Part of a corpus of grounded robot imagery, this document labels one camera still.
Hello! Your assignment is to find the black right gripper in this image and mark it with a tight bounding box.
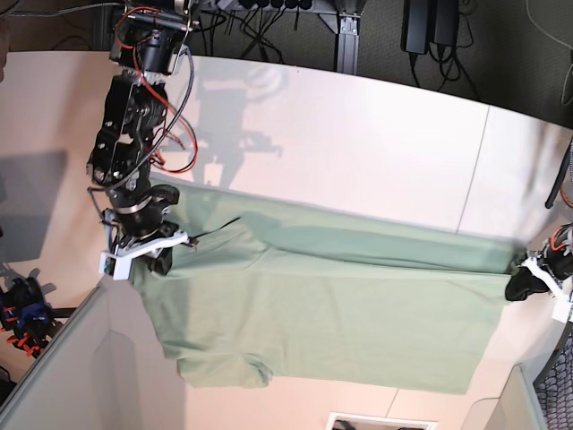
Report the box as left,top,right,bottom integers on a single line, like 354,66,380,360
106,183,180,276

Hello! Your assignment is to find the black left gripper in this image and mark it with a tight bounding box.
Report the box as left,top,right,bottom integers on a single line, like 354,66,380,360
505,226,572,302

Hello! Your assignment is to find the green T-shirt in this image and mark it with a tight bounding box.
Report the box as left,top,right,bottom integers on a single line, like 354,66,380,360
130,186,520,394

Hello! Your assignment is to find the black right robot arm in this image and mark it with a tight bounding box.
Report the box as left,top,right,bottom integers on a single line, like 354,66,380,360
87,1,200,280

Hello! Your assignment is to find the black mesh chair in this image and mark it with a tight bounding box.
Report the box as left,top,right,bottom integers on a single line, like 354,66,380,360
534,322,572,430

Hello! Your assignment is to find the grey partition panel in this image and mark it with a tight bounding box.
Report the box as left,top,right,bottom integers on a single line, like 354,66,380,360
1,286,186,430

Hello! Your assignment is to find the blue orange clamp pile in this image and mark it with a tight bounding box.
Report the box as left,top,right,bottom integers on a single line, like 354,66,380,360
1,278,56,358

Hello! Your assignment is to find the white framed floor box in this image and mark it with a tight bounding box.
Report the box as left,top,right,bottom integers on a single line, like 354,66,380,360
325,412,438,430

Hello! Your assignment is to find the black power adapter middle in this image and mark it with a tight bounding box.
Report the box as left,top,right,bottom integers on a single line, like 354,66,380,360
431,0,459,47

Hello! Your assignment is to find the black power adapter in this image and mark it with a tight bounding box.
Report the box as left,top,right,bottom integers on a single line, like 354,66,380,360
431,0,459,47
400,0,435,55

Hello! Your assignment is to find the black power adapter upper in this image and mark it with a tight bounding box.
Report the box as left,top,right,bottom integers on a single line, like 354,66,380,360
400,0,435,55

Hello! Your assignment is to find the white power strip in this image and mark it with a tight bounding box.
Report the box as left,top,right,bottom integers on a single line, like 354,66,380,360
199,0,337,14

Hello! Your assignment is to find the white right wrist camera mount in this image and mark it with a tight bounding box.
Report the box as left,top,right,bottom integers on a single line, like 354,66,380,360
98,230,189,280

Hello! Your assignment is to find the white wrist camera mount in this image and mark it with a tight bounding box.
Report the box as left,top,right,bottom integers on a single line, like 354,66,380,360
98,230,189,280
521,256,572,323

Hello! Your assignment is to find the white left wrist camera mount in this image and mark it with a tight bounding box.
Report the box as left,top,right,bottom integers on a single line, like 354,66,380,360
521,256,572,323

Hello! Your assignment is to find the aluminium frame leg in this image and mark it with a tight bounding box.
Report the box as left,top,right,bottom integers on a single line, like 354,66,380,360
319,0,366,75

